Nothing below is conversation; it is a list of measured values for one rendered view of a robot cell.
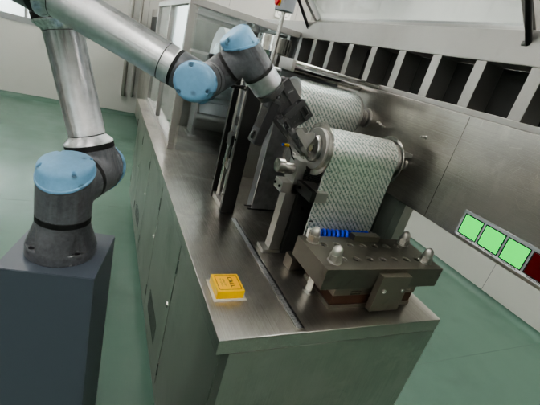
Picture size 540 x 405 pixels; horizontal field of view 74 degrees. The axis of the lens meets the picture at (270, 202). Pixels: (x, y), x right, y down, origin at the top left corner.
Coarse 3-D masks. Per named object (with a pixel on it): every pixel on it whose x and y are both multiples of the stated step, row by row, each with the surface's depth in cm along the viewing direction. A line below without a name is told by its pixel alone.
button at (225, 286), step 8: (216, 280) 87; (224, 280) 88; (232, 280) 89; (216, 288) 84; (224, 288) 85; (232, 288) 86; (240, 288) 86; (216, 296) 84; (224, 296) 85; (232, 296) 85; (240, 296) 86
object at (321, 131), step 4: (316, 128) 99; (320, 128) 97; (316, 132) 99; (320, 132) 97; (324, 132) 95; (324, 136) 95; (328, 136) 95; (324, 140) 95; (328, 140) 94; (324, 144) 95; (328, 144) 94; (324, 148) 95; (328, 148) 94; (324, 152) 95; (328, 152) 94; (320, 156) 96; (324, 156) 94; (320, 160) 96; (324, 160) 95; (308, 164) 101; (312, 164) 99; (316, 164) 98; (320, 164) 96; (312, 168) 99; (316, 168) 98
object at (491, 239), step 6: (486, 228) 88; (492, 228) 86; (486, 234) 87; (492, 234) 86; (498, 234) 85; (480, 240) 89; (486, 240) 87; (492, 240) 86; (498, 240) 85; (486, 246) 87; (492, 246) 86; (498, 246) 85
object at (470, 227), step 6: (468, 216) 92; (468, 222) 92; (474, 222) 90; (480, 222) 89; (462, 228) 93; (468, 228) 92; (474, 228) 90; (480, 228) 89; (468, 234) 91; (474, 234) 90; (474, 240) 90
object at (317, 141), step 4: (316, 136) 97; (320, 136) 97; (316, 140) 96; (320, 140) 96; (312, 144) 98; (316, 144) 96; (320, 144) 95; (308, 148) 100; (312, 148) 98; (316, 148) 96; (320, 148) 95; (312, 152) 98; (316, 152) 96; (320, 152) 96; (312, 156) 98; (316, 156) 96; (308, 160) 99; (312, 160) 98; (316, 160) 98
